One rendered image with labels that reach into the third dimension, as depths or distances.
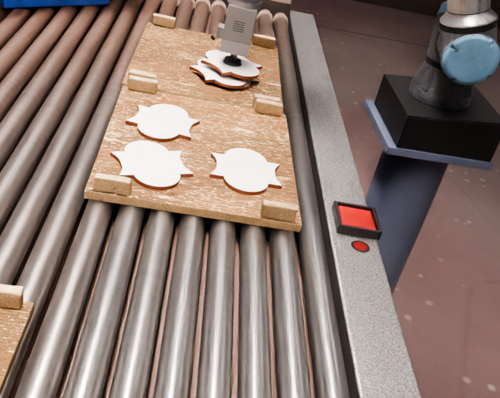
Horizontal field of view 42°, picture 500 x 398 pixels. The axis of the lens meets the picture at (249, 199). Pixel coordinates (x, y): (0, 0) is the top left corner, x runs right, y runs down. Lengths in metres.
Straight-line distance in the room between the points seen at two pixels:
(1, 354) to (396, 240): 1.22
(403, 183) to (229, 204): 0.73
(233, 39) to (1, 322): 0.86
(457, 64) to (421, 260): 1.50
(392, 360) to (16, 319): 0.48
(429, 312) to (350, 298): 1.60
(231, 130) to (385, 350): 0.57
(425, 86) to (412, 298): 1.16
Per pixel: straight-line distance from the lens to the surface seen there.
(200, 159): 1.16
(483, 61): 1.45
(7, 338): 0.80
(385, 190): 1.72
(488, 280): 2.89
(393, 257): 1.82
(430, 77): 1.62
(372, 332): 0.93
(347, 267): 1.03
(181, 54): 1.60
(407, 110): 1.56
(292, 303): 0.92
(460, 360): 2.43
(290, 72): 1.69
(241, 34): 1.45
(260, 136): 1.29
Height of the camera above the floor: 1.51
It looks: 32 degrees down
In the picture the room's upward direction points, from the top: 14 degrees clockwise
